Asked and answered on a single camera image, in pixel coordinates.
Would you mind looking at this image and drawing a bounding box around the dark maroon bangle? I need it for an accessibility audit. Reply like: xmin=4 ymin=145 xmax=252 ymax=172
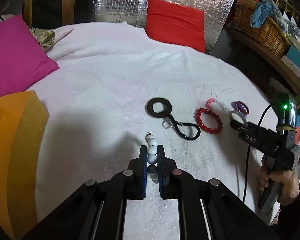
xmin=231 ymin=101 xmax=250 ymax=115

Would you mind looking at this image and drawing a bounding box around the white pearl bead bracelet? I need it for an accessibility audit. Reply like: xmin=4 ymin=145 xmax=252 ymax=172
xmin=144 ymin=131 xmax=159 ymax=178

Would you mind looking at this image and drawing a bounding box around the red bead bracelet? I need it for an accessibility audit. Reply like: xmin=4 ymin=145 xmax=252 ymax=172
xmin=194 ymin=107 xmax=224 ymax=134

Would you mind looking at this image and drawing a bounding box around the black hair tie with charm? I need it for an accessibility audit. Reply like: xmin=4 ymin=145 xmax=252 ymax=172
xmin=161 ymin=112 xmax=202 ymax=141

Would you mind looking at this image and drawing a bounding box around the black ring bangle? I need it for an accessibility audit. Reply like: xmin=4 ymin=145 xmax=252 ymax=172
xmin=146 ymin=98 xmax=172 ymax=118

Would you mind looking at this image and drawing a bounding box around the right hand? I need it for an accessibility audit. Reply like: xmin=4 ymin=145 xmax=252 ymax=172
xmin=258 ymin=164 xmax=300 ymax=206

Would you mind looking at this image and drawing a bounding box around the wooden shelf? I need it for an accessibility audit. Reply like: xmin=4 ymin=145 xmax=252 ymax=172
xmin=225 ymin=27 xmax=300 ymax=96

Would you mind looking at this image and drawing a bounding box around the white fleece blanket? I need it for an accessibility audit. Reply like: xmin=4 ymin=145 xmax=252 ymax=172
xmin=29 ymin=23 xmax=277 ymax=239

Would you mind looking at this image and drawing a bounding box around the wicker basket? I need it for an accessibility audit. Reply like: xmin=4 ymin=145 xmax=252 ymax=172
xmin=234 ymin=3 xmax=289 ymax=57

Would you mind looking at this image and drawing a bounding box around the blue cloth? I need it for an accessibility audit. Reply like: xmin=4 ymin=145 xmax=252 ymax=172
xmin=250 ymin=1 xmax=276 ymax=28

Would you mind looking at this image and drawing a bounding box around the red pillow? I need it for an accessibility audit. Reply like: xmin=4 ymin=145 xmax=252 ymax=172
xmin=145 ymin=0 xmax=205 ymax=53

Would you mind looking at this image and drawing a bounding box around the orange cardboard box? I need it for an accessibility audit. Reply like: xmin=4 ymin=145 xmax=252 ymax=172
xmin=0 ymin=90 xmax=49 ymax=239

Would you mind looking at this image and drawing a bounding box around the magenta pillow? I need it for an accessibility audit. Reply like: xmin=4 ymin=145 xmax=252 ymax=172
xmin=0 ymin=15 xmax=59 ymax=97

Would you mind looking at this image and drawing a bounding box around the patterned gold cushion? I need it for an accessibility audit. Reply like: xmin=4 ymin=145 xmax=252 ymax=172
xmin=29 ymin=28 xmax=55 ymax=50

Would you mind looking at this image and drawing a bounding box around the black cable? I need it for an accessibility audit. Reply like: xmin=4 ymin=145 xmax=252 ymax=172
xmin=242 ymin=103 xmax=274 ymax=204

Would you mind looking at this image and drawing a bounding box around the pink clear bead bracelet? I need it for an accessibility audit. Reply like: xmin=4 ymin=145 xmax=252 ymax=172
xmin=205 ymin=97 xmax=227 ymax=113

